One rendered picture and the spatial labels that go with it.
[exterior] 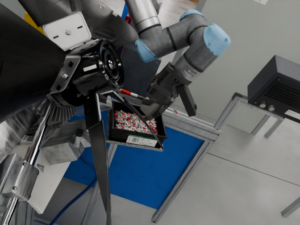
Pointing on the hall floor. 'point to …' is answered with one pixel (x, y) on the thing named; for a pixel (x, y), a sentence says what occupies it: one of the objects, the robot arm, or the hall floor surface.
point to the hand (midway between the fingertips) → (148, 118)
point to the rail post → (196, 159)
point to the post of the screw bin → (97, 187)
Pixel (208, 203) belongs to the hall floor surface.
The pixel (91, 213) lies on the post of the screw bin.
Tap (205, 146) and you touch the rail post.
